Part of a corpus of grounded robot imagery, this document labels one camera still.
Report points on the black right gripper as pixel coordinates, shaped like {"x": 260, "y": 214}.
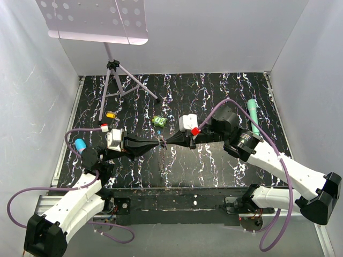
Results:
{"x": 183, "y": 138}

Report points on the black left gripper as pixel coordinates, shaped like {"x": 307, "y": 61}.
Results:
{"x": 134, "y": 146}

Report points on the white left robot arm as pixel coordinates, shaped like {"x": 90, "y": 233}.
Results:
{"x": 48, "y": 234}

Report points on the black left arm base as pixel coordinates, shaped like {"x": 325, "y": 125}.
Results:
{"x": 118, "y": 207}

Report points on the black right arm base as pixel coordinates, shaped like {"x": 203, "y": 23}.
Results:
{"x": 249, "y": 216}

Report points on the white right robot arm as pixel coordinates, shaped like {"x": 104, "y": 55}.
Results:
{"x": 313, "y": 194}

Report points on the yellow key tag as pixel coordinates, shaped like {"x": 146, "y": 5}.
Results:
{"x": 110, "y": 114}

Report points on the cyan blue marker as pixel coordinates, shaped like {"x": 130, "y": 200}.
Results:
{"x": 80, "y": 145}

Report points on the mint green marker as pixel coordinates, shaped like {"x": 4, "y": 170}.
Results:
{"x": 252, "y": 108}

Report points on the white music stand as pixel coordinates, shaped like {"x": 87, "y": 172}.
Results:
{"x": 118, "y": 22}

